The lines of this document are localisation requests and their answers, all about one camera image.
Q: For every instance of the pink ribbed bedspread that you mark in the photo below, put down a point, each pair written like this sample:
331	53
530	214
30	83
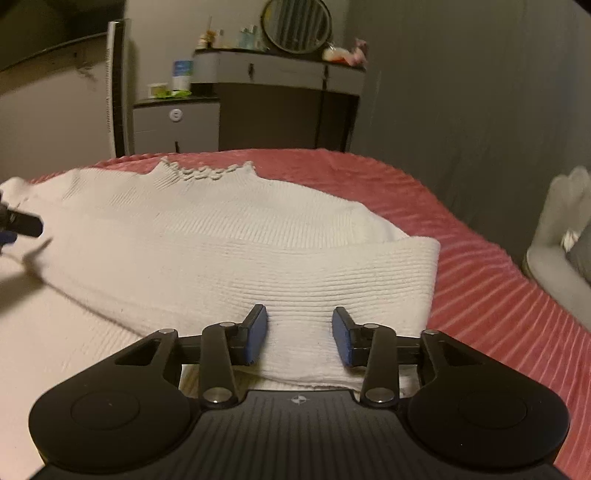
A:
485	286

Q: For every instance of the white and red plush toy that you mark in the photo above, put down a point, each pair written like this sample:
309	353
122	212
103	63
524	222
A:
337	54

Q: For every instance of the grey curtain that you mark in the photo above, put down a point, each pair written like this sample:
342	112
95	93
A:
461	92

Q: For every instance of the green packets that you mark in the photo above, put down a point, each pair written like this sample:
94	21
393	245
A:
168	92

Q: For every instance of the grey vanity dresser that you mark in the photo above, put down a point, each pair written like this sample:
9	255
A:
277	92

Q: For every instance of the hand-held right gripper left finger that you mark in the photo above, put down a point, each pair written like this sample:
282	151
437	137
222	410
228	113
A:
256	334

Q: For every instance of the pink plush toy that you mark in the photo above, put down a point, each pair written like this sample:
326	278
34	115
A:
361	50

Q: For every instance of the blue and white bottle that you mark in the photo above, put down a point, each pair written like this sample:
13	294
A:
183	74

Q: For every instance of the white knit sweater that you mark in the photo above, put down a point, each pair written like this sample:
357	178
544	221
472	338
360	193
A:
221	258

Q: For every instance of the tall standing mirror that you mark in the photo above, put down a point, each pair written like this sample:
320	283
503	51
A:
116	92

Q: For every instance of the round black-framed mirror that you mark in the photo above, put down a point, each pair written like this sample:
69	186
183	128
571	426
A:
296	25

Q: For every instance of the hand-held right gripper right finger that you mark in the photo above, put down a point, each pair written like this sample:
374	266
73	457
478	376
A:
342	337

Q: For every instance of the grey bedside cabinet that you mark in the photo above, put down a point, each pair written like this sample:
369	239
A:
175	129

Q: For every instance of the grey armchair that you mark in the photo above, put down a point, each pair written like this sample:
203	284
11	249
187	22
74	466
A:
549	240

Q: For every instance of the pale blue bottles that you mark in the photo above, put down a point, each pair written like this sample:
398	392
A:
249	38

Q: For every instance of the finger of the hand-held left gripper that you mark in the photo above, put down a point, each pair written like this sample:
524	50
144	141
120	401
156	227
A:
6	238
23	222

